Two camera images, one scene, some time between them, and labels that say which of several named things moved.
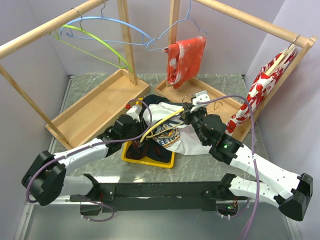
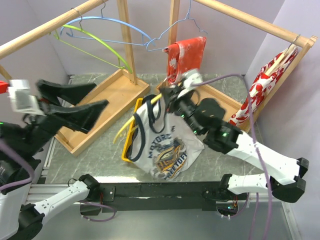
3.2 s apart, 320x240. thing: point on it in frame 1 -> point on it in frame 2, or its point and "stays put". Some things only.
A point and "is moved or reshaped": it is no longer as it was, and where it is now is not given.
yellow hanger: (146, 134) -> (134, 119)
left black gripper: (142, 125) -> (83, 116)
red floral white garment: (269, 73) stays put
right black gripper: (188, 114) -> (171, 94)
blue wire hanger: (170, 26) stays put
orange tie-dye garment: (184, 58) stays put
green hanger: (120, 59) stays put
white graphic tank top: (172, 132) is moved or reshaped
